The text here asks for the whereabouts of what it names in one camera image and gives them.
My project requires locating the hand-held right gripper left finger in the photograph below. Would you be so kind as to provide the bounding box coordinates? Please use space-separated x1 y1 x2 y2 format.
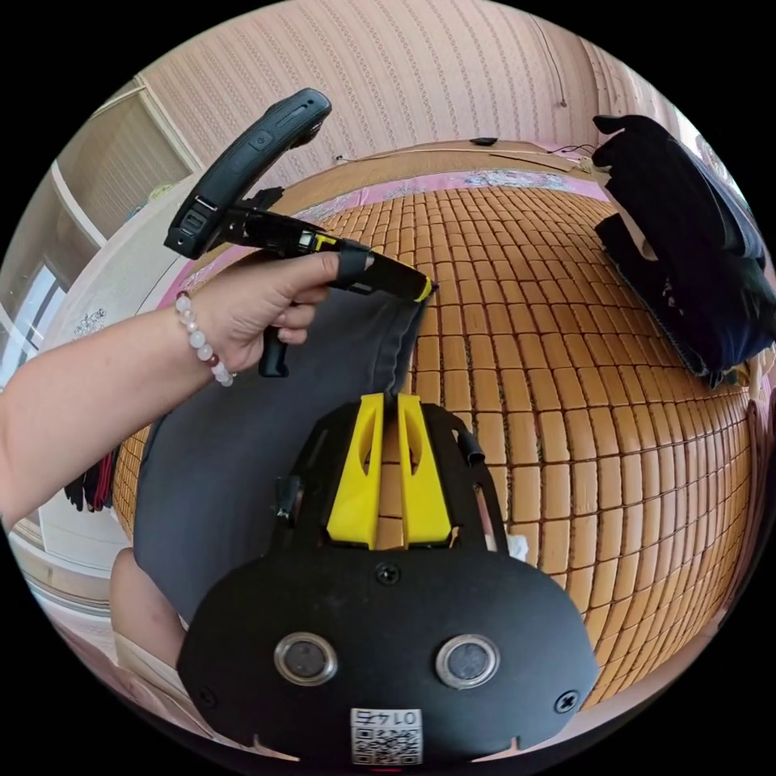
326 392 386 551

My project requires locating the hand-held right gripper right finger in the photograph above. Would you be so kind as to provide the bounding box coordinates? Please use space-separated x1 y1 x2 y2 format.
397 392 452 551

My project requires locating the gray short sleeve shirt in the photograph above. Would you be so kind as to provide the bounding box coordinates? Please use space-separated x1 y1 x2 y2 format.
133 289 430 626

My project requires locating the person's left forearm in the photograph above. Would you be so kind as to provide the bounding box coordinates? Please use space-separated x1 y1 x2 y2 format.
0 290 236 529

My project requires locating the person's left hand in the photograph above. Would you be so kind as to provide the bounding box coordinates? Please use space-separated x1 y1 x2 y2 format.
180 251 342 376

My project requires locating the bed with woven mat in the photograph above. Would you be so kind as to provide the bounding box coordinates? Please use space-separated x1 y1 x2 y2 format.
112 139 760 711

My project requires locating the person's body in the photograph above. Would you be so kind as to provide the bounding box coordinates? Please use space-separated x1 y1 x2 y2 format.
108 545 207 736

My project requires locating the pile of clothes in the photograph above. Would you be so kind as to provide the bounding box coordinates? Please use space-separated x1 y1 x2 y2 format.
591 113 776 390

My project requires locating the window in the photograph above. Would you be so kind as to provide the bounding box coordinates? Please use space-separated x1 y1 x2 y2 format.
0 260 69 372

